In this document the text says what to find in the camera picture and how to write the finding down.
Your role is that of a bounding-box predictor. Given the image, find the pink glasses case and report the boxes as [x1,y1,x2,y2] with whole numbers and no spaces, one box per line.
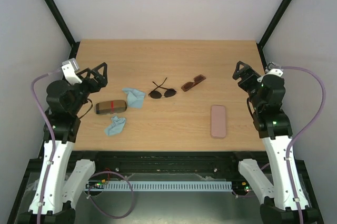
[210,105,226,139]

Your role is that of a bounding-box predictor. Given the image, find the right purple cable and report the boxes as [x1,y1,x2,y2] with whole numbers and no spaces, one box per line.
[281,66,327,224]

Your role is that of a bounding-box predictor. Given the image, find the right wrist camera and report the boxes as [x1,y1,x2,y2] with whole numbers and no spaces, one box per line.
[265,62,283,77]

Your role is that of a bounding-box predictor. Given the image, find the metal floor plate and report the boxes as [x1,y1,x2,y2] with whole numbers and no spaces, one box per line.
[15,173,316,224]

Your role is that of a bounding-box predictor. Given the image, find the blue cleaning cloth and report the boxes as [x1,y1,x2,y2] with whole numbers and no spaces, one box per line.
[122,88,146,109]
[104,115,126,136]

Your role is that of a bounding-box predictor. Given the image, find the right black frame post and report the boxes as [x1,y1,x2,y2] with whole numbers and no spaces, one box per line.
[257,0,310,48]

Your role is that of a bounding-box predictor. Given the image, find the left black frame post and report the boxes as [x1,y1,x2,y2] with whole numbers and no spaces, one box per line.
[44,0,79,49]

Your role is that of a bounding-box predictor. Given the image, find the purple cable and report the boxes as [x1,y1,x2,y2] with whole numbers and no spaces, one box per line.
[31,67,66,224]
[281,66,327,224]

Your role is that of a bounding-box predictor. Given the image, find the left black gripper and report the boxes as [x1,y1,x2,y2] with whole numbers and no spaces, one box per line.
[69,63,108,115]

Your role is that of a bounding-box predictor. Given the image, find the black frame post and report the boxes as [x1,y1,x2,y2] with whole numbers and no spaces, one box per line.
[257,0,310,48]
[44,0,79,49]

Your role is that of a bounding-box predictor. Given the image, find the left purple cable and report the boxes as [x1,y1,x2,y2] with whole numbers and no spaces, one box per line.
[31,67,66,224]

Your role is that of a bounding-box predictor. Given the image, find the light blue cable duct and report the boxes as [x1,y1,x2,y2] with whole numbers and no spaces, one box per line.
[91,181,232,192]

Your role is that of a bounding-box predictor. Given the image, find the brown plaid glasses case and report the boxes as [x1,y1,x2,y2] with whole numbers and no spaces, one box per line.
[94,100,127,115]

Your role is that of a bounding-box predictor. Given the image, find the black round sunglasses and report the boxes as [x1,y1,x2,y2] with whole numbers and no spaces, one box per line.
[148,78,177,100]

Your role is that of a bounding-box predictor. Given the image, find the brown rectangular sunglasses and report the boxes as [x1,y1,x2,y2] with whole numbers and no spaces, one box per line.
[181,74,206,92]

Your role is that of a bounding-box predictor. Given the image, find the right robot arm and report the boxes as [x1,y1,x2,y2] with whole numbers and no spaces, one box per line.
[230,61,320,223]

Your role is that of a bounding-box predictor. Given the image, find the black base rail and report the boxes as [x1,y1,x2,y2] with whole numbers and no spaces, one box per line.
[26,150,306,180]

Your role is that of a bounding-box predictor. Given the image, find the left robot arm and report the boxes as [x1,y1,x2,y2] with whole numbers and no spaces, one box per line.
[17,59,107,223]

